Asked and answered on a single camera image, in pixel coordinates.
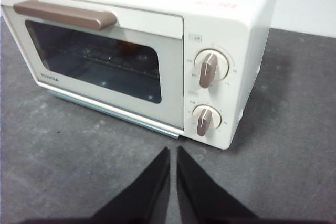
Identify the small oven dial knob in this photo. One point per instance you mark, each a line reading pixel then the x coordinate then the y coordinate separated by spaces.
pixel 206 121

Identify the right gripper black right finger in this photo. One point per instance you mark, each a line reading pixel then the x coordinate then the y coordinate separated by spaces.
pixel 204 195

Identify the metal oven crumb tray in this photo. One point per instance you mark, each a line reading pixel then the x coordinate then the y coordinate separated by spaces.
pixel 118 115

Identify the large oven dial knob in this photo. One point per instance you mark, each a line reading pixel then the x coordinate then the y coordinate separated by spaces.
pixel 210 69

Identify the glass-window oven door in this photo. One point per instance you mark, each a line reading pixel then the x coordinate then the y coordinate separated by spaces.
pixel 170 82

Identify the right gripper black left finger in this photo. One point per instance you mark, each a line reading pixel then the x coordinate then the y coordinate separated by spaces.
pixel 147 195

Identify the cream Toshiba toaster oven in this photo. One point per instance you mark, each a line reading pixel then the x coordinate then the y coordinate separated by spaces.
pixel 236 11

